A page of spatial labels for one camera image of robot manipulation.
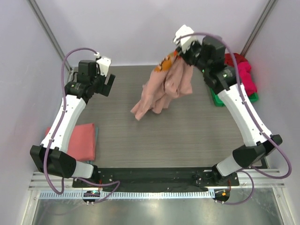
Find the pink printed t shirt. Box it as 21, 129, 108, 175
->
131, 50, 193, 120

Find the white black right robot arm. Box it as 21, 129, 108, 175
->
174, 35, 283, 186

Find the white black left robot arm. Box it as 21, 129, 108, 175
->
30, 56, 115, 188

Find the dark red t shirt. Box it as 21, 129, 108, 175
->
225, 53, 248, 67

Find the magenta t shirt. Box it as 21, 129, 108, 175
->
238, 61, 257, 96

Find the folded salmon t shirt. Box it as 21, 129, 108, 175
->
45, 123, 97, 162

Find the green plastic bin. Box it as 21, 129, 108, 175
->
210, 88, 260, 108

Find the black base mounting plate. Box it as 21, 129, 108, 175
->
87, 167, 240, 187

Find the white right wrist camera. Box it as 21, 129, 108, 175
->
172, 24, 197, 53

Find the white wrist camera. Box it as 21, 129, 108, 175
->
94, 52, 112, 77
172, 24, 197, 53

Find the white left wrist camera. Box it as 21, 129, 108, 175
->
94, 52, 112, 77

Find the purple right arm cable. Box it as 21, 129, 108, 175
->
174, 32, 293, 205

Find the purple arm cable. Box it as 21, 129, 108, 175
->
44, 47, 121, 203
174, 32, 293, 205

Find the right aluminium corner post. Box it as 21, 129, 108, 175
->
240, 0, 278, 57

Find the aluminium corner post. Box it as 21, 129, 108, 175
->
240, 0, 278, 57
26, 0, 65, 61

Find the left aluminium corner post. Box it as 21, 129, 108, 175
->
26, 0, 65, 61

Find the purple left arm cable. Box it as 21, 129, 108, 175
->
44, 47, 121, 203

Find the white slotted cable duct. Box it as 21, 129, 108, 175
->
39, 189, 215, 200

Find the aluminium front frame rail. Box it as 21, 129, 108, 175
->
28, 168, 286, 190

